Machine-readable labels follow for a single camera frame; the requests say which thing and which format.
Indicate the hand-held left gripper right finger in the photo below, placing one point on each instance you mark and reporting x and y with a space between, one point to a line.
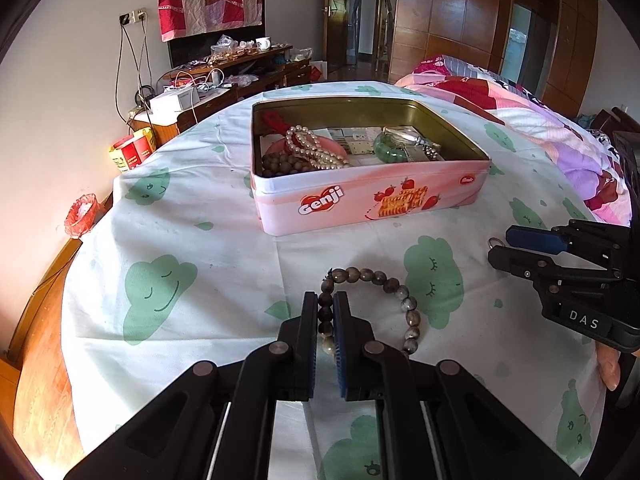
341 355

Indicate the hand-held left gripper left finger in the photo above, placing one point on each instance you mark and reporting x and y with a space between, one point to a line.
307 355

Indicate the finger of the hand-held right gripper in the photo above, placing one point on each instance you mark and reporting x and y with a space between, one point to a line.
535 240
515 265

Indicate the pink tin box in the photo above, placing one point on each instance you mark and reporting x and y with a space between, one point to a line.
325 210

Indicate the person's right hand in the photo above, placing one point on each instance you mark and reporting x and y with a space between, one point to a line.
607 367

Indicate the pink patchwork quilt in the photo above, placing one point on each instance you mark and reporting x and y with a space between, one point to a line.
550 125

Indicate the dark wooden headboard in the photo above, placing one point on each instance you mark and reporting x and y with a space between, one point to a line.
617 120

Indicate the green bangle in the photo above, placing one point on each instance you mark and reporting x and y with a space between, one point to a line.
387 155

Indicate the pink bangle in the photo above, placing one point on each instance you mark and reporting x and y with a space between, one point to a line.
331 148

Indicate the brown wooden wardrobe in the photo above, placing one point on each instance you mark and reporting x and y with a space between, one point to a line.
450 30

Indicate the trash bin with red liner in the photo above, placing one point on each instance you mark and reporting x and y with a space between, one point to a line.
80 217

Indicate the red and yellow box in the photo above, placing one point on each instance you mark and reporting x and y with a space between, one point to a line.
132 152

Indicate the wooden television cabinet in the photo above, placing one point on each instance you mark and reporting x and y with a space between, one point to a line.
165 127

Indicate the white cardboard box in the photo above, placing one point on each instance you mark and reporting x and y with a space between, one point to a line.
172 101

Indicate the wooden door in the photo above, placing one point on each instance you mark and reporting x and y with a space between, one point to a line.
336 20

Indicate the white mug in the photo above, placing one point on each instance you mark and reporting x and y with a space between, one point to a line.
263 43

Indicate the black television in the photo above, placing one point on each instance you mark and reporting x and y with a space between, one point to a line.
190 52

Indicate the red patchwork cloth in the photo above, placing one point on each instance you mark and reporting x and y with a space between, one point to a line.
210 7

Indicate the wall power outlet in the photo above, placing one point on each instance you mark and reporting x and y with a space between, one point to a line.
133 16

